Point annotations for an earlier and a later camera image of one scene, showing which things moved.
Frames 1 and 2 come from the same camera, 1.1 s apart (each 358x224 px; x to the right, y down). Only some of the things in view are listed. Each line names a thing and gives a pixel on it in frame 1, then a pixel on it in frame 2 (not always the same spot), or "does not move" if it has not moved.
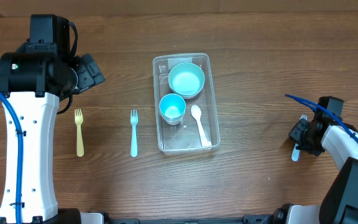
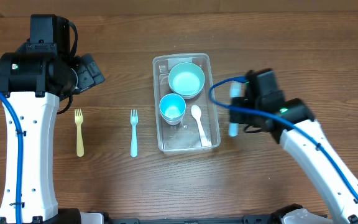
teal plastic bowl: x=186 y=78 does not move
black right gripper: x=294 y=134 to x=242 y=116
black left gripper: x=75 y=84 does not move
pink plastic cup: x=172 y=123 does not move
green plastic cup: x=173 y=121 does not move
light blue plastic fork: x=296 y=152 to x=235 y=91
